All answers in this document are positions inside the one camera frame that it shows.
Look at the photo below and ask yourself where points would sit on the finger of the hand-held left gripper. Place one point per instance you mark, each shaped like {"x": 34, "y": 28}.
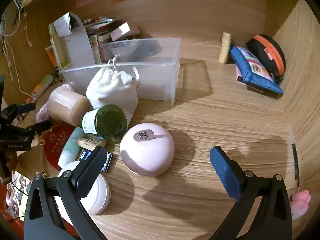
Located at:
{"x": 36, "y": 127}
{"x": 25, "y": 108}

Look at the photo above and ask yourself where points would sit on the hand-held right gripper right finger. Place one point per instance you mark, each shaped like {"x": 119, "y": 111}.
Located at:
{"x": 225, "y": 172}

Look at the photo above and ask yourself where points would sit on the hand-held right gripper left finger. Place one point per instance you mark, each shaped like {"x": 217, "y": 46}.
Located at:
{"x": 92, "y": 170}

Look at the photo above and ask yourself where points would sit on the red cloth pouch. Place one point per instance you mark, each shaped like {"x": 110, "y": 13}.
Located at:
{"x": 56, "y": 145}

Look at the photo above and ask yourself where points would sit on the white round jar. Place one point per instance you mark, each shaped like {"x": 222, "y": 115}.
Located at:
{"x": 98, "y": 200}

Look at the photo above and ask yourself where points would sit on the beige frosted candle jar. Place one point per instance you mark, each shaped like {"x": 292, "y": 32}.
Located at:
{"x": 65, "y": 102}

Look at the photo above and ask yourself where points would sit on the pink round case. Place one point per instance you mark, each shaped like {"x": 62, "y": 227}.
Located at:
{"x": 147, "y": 155}

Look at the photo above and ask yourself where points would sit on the clear plastic storage bin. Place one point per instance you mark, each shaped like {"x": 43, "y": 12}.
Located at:
{"x": 155, "y": 80}

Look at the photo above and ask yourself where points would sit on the black and blue small box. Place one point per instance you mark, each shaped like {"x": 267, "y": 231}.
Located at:
{"x": 84, "y": 155}

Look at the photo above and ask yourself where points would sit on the beige wooden tag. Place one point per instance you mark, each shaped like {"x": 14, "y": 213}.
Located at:
{"x": 90, "y": 142}

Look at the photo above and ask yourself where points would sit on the green and orange tube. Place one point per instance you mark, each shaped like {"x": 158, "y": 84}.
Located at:
{"x": 42, "y": 85}

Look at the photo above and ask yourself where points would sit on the light green tube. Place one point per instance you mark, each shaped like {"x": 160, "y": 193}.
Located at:
{"x": 71, "y": 147}

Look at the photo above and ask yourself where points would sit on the green glass jar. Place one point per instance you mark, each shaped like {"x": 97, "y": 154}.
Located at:
{"x": 110, "y": 122}

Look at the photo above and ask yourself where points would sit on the orange box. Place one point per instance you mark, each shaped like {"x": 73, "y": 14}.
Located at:
{"x": 51, "y": 55}

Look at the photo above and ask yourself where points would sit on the black pen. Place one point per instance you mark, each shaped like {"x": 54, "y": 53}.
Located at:
{"x": 295, "y": 160}

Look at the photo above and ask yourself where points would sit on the pink soft toy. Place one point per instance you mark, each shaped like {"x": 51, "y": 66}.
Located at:
{"x": 301, "y": 202}

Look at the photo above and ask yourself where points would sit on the white file holder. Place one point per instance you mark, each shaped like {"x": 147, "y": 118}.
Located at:
{"x": 77, "y": 45}

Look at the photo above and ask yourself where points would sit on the white paper receipt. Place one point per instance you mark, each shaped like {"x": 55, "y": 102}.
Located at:
{"x": 62, "y": 26}

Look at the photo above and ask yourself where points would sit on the white box with strawberry print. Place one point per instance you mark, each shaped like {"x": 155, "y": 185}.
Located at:
{"x": 93, "y": 43}

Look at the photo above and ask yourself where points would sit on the blue patterned pencil pouch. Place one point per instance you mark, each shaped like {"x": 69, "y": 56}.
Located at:
{"x": 250, "y": 67}

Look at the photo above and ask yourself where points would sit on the stack of books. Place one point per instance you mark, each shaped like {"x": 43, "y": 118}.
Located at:
{"x": 100, "y": 27}

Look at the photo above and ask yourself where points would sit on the glass bowl of beads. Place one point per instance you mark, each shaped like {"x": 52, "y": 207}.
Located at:
{"x": 127, "y": 47}

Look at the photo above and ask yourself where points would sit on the cream lotion bottle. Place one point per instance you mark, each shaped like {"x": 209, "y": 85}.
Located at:
{"x": 225, "y": 50}

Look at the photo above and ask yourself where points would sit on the pink and white small box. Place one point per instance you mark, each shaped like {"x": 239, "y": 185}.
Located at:
{"x": 125, "y": 30}

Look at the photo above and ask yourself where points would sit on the black and orange round case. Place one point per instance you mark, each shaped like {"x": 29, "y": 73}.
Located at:
{"x": 270, "y": 52}

